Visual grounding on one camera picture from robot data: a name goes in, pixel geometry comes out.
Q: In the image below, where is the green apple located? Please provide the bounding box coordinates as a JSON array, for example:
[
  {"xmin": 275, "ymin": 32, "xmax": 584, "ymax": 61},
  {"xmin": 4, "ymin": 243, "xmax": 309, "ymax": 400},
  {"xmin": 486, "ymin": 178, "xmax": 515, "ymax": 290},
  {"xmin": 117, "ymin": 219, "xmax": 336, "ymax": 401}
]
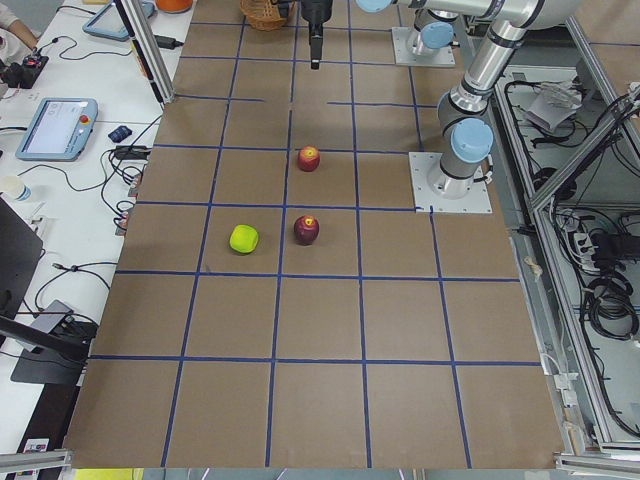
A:
[{"xmin": 229, "ymin": 224, "xmax": 259, "ymax": 255}]

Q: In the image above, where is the orange cylindrical container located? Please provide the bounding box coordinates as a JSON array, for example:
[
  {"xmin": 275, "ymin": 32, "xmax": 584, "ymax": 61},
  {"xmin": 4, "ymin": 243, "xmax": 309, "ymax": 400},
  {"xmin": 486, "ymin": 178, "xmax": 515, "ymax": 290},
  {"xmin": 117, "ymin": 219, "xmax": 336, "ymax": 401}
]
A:
[{"xmin": 155, "ymin": 0, "xmax": 193, "ymax": 14}]

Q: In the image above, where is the teach pendant tablet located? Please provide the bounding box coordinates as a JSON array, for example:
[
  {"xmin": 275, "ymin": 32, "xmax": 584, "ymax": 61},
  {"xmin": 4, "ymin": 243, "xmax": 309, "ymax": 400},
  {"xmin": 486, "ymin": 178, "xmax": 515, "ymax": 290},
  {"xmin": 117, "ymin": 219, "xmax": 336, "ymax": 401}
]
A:
[
  {"xmin": 15, "ymin": 97, "xmax": 98, "ymax": 162},
  {"xmin": 82, "ymin": 1, "xmax": 134, "ymax": 42}
]

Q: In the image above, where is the black power adapter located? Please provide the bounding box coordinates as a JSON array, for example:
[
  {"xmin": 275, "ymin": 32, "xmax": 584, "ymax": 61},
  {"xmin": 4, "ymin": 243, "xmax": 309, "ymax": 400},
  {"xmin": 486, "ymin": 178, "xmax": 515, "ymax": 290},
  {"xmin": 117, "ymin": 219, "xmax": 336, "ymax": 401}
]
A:
[{"xmin": 113, "ymin": 145, "xmax": 151, "ymax": 160}]

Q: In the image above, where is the woven wicker basket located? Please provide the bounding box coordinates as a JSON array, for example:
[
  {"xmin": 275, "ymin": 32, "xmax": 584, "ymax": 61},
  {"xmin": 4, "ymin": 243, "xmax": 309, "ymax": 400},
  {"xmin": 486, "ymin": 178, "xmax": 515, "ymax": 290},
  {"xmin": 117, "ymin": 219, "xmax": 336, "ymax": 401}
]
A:
[{"xmin": 240, "ymin": 0, "xmax": 295, "ymax": 31}]

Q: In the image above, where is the aluminium frame post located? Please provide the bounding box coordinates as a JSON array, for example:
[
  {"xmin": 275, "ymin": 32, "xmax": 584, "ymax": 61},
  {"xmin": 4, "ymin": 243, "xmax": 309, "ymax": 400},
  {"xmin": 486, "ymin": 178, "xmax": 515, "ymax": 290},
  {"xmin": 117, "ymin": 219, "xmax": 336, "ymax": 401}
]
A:
[{"xmin": 115, "ymin": 0, "xmax": 175, "ymax": 105}]

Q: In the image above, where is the light red apple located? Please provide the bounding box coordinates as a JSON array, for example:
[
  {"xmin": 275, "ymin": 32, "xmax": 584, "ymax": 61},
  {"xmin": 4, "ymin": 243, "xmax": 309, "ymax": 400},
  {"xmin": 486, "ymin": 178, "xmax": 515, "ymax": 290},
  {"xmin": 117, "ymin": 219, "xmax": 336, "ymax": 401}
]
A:
[{"xmin": 297, "ymin": 145, "xmax": 320, "ymax": 172}]

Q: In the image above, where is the dark red apple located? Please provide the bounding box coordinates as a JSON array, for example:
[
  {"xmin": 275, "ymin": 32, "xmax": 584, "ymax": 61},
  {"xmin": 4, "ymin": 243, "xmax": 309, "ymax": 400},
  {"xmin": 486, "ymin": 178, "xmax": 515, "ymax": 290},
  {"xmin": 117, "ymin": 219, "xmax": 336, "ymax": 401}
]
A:
[{"xmin": 293, "ymin": 215, "xmax": 320, "ymax": 246}]

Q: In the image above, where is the white paper cup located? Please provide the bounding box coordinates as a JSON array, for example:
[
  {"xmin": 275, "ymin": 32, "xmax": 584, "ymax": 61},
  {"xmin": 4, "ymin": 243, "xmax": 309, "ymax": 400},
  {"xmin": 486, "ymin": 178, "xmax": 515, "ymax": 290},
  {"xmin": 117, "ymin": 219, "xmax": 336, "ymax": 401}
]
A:
[{"xmin": 0, "ymin": 175, "xmax": 31, "ymax": 201}]

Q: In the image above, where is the near teach pendant tablet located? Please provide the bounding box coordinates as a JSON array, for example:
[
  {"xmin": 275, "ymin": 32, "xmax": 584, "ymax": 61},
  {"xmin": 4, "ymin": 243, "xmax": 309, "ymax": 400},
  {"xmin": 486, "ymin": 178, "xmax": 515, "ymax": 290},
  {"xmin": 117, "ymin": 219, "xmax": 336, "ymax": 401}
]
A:
[{"xmin": 15, "ymin": 97, "xmax": 98, "ymax": 162}]

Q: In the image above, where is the far teach pendant tablet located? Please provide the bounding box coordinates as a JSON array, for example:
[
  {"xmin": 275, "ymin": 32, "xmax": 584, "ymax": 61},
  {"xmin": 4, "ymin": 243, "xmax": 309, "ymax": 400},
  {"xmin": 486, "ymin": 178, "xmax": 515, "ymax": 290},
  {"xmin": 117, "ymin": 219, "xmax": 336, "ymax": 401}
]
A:
[{"xmin": 82, "ymin": 1, "xmax": 134, "ymax": 42}]

